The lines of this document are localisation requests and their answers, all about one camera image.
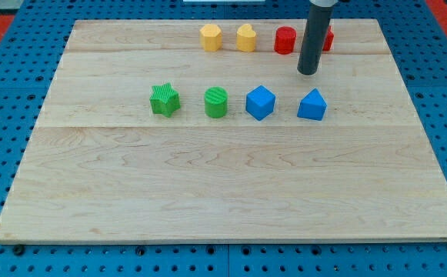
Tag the green star block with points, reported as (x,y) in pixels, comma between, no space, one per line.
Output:
(164,100)

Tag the blue triangular prism block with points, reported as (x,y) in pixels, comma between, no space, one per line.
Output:
(312,106)

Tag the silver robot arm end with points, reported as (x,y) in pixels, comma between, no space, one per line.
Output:
(324,3)

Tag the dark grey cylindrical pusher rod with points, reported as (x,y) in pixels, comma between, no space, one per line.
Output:
(313,39)

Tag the yellow hexagon block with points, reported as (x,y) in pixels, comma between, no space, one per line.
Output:
(210,37)

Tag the red block behind rod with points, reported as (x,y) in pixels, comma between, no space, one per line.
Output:
(328,40)

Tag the light wooden board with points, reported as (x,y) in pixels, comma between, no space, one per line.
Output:
(101,168)

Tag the red cylinder block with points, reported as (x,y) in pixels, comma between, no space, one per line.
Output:
(285,37)

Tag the green cylinder block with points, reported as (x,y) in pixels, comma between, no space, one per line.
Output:
(216,102)

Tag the blue cube block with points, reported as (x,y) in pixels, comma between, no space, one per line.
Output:
(260,102)

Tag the yellow heart block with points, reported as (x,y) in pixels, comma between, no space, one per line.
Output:
(246,38)

